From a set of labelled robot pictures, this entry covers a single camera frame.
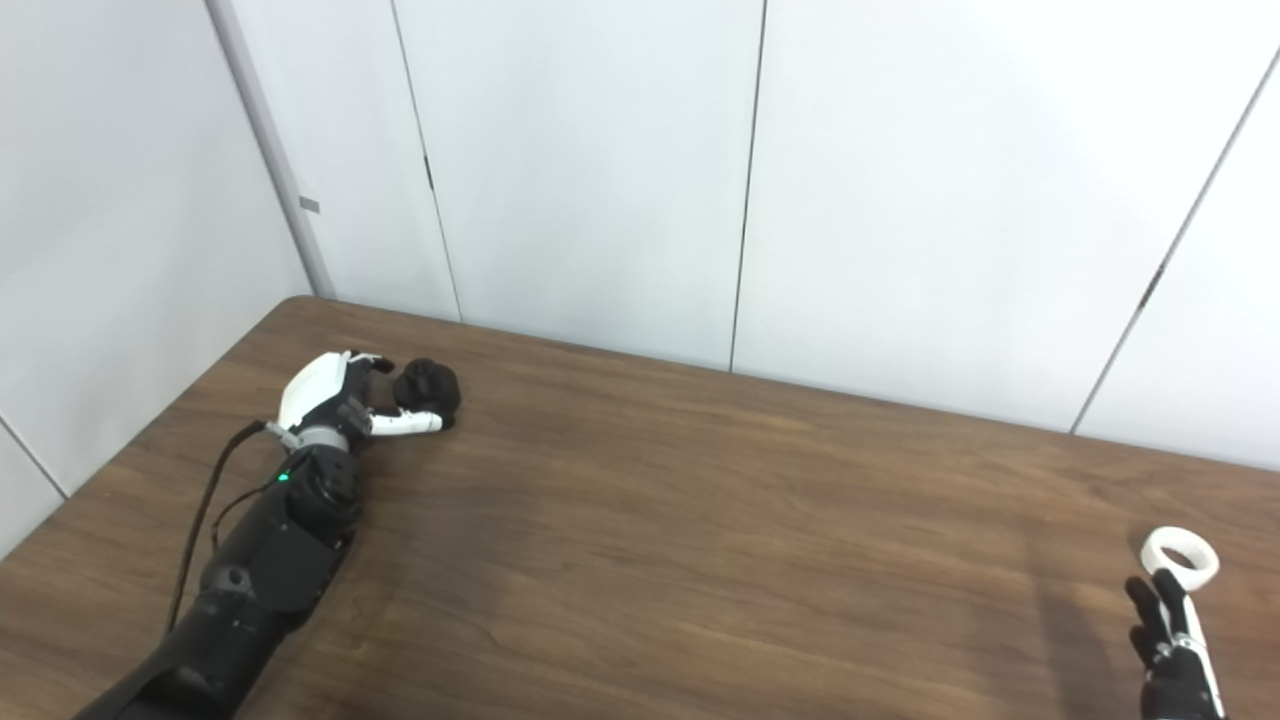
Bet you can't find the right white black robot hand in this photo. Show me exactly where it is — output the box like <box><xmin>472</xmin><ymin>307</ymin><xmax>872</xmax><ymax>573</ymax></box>
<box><xmin>1125</xmin><ymin>567</ymin><xmax>1227</xmax><ymax>720</ymax></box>

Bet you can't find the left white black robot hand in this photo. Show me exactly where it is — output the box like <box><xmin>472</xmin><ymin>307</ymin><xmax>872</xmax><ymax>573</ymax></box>
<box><xmin>275</xmin><ymin>349</ymin><xmax>446</xmax><ymax>443</ymax></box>

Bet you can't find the white plastic ring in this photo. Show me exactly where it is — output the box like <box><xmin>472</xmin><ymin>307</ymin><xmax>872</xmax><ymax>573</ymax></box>
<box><xmin>1141</xmin><ymin>526</ymin><xmax>1221</xmax><ymax>591</ymax></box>

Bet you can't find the round black plastic part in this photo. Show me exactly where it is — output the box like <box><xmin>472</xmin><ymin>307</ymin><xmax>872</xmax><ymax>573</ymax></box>
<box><xmin>392</xmin><ymin>358</ymin><xmax>463</xmax><ymax>431</ymax></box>

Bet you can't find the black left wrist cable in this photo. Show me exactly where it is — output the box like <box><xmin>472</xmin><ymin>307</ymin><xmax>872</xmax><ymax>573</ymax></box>
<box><xmin>165</xmin><ymin>419</ymin><xmax>299</xmax><ymax>637</ymax></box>

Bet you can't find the grey wall corner strip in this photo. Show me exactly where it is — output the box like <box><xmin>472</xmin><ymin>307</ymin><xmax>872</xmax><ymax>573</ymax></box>
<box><xmin>205</xmin><ymin>0</ymin><xmax>336</xmax><ymax>299</ymax></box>

